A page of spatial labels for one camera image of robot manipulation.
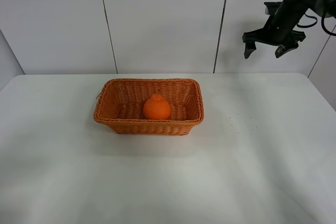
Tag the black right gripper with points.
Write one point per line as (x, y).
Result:
(278, 29)

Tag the orange fruit with stem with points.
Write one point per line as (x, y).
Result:
(156, 108)

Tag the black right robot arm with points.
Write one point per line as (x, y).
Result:
(323, 8)

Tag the orange woven wicker basket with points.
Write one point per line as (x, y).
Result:
(120, 106)

